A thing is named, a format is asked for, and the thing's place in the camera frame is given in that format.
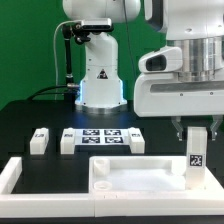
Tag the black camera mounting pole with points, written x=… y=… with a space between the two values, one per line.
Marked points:
x=69 y=53

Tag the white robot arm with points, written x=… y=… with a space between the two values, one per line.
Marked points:
x=183 y=78

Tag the white desk top tray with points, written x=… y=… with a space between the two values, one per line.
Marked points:
x=150 y=186

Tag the fiducial marker sheet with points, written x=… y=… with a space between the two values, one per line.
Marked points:
x=101 y=137

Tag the grey camera on mount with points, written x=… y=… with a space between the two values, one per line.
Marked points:
x=97 y=25

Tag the white U-shaped obstacle frame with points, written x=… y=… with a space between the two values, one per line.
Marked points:
x=38 y=205

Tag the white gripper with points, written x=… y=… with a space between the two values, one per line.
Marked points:
x=160 y=95

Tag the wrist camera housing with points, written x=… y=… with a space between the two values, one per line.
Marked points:
x=166 y=59

